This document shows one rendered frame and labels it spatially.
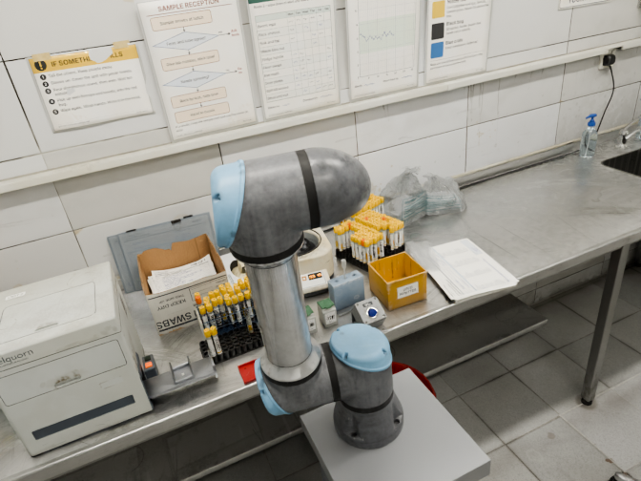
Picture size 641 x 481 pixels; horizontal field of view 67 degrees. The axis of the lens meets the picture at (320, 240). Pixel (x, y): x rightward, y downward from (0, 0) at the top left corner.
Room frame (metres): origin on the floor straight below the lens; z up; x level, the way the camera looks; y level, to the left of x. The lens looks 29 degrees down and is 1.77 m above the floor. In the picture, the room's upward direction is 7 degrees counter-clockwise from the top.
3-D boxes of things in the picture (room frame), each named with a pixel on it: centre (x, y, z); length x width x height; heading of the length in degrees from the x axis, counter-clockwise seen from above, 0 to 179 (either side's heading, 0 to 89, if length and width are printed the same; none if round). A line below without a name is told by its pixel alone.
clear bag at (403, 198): (1.74, -0.34, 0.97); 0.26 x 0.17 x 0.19; 131
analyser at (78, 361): (0.94, 0.63, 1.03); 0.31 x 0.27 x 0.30; 110
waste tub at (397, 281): (1.21, -0.22, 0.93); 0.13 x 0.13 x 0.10; 17
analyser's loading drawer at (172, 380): (0.92, 0.41, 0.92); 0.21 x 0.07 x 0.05; 110
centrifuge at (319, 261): (1.39, 0.09, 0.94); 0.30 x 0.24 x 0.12; 11
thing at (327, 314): (1.12, 0.01, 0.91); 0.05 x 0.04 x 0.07; 20
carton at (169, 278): (1.33, 0.45, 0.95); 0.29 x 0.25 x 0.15; 20
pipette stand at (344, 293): (1.19, -0.06, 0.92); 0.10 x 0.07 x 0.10; 112
